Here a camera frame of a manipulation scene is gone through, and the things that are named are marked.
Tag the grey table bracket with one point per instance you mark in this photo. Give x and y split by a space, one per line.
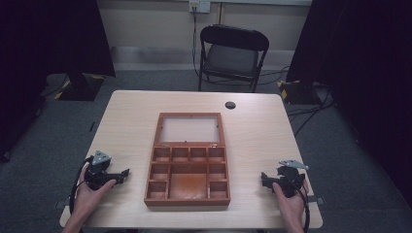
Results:
315 200

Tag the white wall outlet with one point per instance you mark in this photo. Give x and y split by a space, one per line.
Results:
199 6

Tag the dark curtain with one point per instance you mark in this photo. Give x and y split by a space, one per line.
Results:
48 42
366 64

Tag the person's right hand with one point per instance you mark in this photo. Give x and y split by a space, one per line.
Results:
293 208

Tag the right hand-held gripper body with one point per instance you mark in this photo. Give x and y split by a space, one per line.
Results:
290 179

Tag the black folding chair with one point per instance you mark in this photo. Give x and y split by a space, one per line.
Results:
231 59

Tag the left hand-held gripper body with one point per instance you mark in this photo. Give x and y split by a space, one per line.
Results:
97 174

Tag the person's left hand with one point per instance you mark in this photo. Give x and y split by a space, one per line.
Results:
85 199

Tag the black stand base with yellow stripes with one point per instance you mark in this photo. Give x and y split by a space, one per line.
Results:
298 92
79 89

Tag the wooden compartment box with glass lid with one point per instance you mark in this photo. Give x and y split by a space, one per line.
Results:
188 186

